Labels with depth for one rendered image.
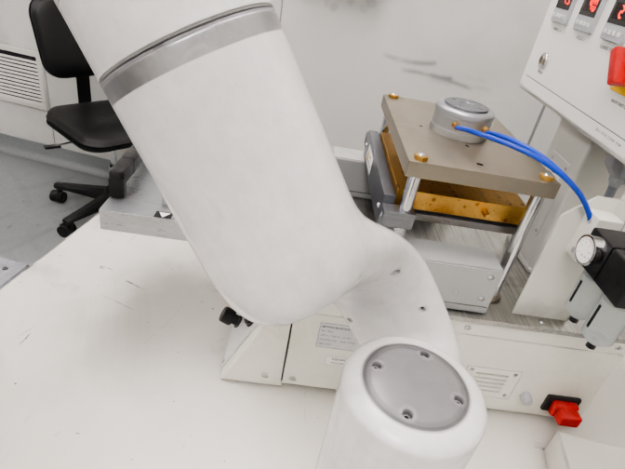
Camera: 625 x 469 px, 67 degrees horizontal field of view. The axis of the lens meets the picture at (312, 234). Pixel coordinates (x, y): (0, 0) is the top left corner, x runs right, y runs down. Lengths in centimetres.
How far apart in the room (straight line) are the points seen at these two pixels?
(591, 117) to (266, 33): 51
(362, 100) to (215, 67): 208
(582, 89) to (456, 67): 155
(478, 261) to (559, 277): 10
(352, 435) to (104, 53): 22
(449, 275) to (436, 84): 170
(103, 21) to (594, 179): 64
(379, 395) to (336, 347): 39
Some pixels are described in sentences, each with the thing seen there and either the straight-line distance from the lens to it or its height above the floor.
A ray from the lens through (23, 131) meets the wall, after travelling 315.
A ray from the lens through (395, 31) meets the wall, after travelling 221.
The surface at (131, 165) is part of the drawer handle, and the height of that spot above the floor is 100.
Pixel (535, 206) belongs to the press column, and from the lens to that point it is 62.
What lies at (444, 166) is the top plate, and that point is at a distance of 56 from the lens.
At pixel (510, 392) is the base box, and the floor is 80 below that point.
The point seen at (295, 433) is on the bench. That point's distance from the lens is 68.
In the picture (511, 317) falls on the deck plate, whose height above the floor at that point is 93.
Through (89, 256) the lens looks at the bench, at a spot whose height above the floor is 75.
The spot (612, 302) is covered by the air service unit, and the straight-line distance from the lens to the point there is 56.
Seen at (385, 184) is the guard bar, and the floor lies 105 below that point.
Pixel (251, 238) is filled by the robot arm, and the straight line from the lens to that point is 21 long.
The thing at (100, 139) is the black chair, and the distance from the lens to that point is 215.
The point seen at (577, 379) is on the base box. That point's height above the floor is 85.
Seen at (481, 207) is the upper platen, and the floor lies 105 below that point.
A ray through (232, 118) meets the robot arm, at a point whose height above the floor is 123.
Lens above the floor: 130
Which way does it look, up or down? 32 degrees down
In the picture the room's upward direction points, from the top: 11 degrees clockwise
